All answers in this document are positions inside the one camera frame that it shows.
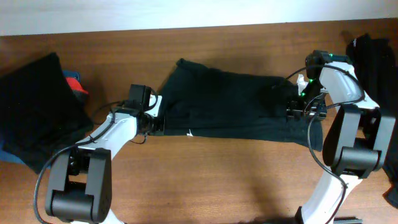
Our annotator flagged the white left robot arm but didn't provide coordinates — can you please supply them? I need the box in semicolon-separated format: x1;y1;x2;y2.
45;106;159;223

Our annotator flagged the dark green t-shirt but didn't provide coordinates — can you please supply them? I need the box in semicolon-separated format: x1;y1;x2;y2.
159;58;323;151

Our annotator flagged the blue garment under stack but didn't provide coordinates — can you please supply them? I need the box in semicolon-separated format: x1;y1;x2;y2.
1;70;81;164

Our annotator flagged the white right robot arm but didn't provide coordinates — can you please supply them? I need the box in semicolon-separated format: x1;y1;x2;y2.
294;62;396;223

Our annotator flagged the folded black garment stack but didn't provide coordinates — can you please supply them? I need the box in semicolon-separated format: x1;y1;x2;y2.
1;53;93;174

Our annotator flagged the black garment at right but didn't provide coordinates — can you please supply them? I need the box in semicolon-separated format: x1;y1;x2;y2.
346;34;397;208

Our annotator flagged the red garment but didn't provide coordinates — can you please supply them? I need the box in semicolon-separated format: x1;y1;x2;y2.
66;77;88;95

